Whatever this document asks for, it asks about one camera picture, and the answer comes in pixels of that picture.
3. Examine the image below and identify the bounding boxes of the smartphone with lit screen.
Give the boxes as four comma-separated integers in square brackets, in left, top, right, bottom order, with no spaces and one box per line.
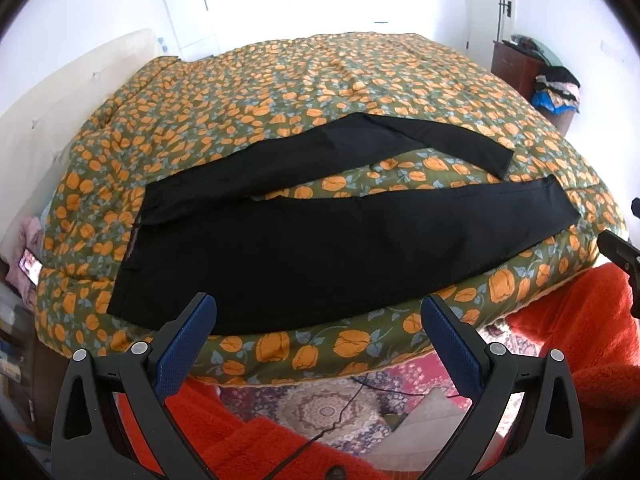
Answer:
[18,248,42,286]

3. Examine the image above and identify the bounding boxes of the pile of clothes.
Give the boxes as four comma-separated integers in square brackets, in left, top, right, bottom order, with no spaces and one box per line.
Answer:
[530,66,580,114]

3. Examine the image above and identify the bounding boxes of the red fuzzy garment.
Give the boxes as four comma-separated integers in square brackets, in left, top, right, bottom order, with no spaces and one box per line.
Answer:
[117,261,640,480]

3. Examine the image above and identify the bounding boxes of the white door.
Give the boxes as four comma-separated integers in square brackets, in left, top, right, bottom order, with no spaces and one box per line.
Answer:
[466,0,515,67]

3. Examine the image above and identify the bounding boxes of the black pants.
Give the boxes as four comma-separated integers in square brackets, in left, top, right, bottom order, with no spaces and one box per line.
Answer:
[107,113,579,336]

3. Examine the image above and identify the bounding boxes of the dark red wooden dresser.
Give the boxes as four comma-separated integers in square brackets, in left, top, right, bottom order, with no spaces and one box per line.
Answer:
[490,42,544,101]

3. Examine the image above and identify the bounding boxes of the patterned pink rug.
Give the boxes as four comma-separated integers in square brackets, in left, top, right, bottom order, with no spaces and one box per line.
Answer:
[219,324,542,466]

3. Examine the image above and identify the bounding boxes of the black cable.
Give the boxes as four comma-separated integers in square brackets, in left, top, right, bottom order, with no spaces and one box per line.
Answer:
[261,376,471,480]

